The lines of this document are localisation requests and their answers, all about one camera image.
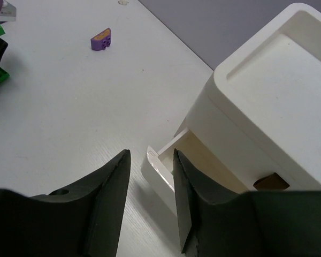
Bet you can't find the white drawer cabinet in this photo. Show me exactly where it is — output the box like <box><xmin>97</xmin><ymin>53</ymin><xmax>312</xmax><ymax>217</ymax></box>
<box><xmin>186</xmin><ymin>3</ymin><xmax>321</xmax><ymax>190</ymax></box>

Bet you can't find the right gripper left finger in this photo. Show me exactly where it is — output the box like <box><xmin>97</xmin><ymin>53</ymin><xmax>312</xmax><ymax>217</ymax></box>
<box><xmin>0</xmin><ymin>149</ymin><xmax>131</xmax><ymax>256</ymax></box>

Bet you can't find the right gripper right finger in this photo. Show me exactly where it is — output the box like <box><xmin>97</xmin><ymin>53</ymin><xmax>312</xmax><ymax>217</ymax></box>
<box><xmin>173</xmin><ymin>150</ymin><xmax>321</xmax><ymax>256</ymax></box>

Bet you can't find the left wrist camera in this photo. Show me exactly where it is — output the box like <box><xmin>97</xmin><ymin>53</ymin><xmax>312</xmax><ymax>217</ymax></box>
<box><xmin>0</xmin><ymin>1</ymin><xmax>17</xmax><ymax>22</ymax></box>

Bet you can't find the purple arched lego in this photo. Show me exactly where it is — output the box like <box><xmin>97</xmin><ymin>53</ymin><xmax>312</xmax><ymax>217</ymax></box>
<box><xmin>90</xmin><ymin>28</ymin><xmax>111</xmax><ymax>51</ymax></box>

